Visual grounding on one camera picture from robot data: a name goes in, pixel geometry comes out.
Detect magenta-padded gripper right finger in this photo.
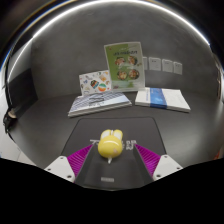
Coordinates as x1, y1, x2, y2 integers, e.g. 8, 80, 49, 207
133, 143, 184, 183

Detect black mouse pad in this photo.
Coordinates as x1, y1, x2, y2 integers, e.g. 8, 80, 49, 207
60, 116, 167, 189

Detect grey striped book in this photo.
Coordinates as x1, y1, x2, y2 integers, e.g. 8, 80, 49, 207
67, 91, 133, 118

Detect green menu sign stand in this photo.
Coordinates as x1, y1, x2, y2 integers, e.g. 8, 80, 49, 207
103, 41, 146, 93

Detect yellow computer mouse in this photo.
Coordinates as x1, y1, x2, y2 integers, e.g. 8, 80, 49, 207
97, 128, 124, 165

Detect white sticker sheet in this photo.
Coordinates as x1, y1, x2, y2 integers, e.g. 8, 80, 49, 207
78, 69, 113, 97

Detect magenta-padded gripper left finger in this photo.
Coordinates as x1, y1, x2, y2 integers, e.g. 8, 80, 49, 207
44, 143, 95, 184

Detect white book with blue band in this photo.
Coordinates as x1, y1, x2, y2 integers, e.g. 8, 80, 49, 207
134, 87, 192, 113

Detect black chair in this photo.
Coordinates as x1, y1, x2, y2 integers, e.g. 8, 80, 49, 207
2, 107, 18, 134

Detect white wall plates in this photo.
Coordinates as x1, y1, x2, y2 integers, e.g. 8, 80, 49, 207
142, 55, 184, 76

